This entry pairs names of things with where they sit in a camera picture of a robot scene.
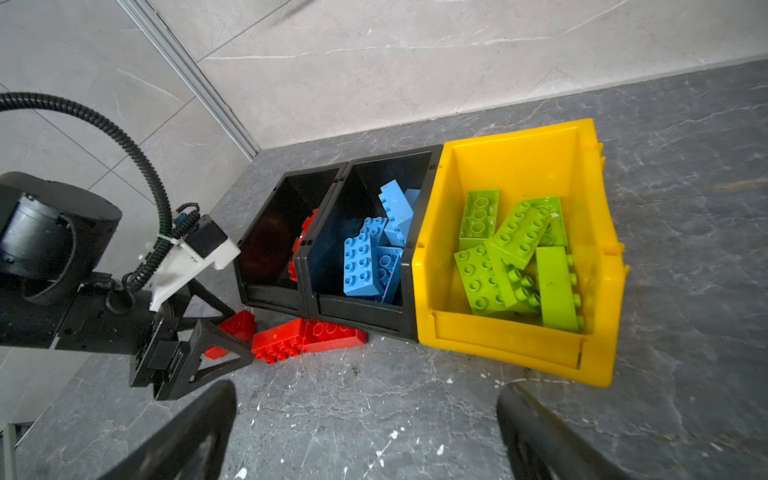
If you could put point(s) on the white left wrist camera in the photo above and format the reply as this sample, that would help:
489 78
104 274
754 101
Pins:
207 246

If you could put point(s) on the red long lego brick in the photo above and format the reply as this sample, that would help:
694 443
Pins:
302 336

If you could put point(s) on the blue square lego brick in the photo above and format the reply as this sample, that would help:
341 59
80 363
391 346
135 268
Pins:
374 227

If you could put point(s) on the red arch lego piece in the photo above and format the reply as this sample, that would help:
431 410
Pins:
297 243

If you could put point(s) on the black plastic bin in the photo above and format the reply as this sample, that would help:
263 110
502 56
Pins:
267 246
320 261

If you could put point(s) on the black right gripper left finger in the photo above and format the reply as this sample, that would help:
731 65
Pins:
191 446

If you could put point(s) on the red lego plate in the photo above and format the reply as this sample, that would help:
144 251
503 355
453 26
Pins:
242 326

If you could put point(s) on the blue long lego brick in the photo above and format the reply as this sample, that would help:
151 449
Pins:
360 272

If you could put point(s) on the green long lego brick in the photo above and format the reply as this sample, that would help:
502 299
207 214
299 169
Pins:
519 235

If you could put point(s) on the black plastic bin middle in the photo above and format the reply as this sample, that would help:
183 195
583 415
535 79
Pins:
320 261

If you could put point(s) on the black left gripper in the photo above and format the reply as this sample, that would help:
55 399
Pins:
175 368

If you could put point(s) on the yellow plastic bin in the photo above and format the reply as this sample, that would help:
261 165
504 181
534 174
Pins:
564 160

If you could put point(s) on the black plastic bin left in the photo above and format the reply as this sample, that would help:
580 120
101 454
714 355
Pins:
267 246

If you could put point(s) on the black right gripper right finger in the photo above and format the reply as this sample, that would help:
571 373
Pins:
539 445

